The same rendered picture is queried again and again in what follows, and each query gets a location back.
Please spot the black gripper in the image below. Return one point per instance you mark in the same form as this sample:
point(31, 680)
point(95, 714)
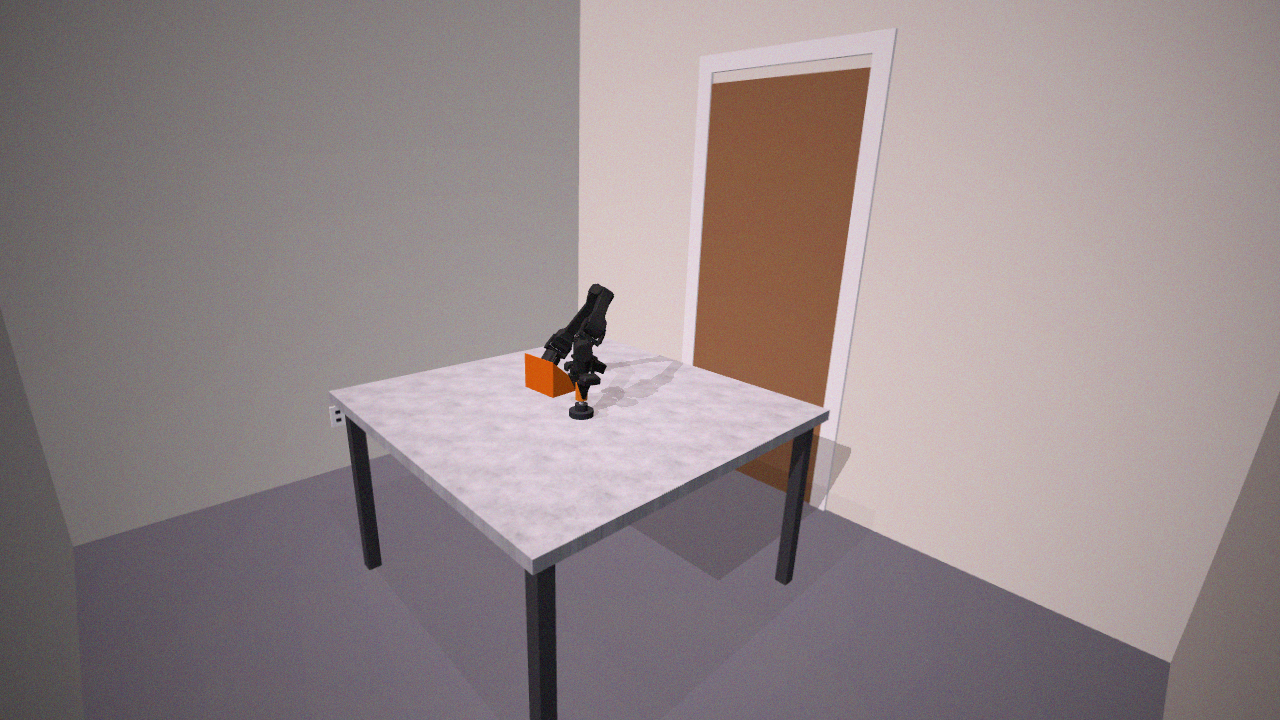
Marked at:
point(579, 372)

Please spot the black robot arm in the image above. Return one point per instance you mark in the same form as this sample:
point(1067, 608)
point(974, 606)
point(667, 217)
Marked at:
point(590, 320)

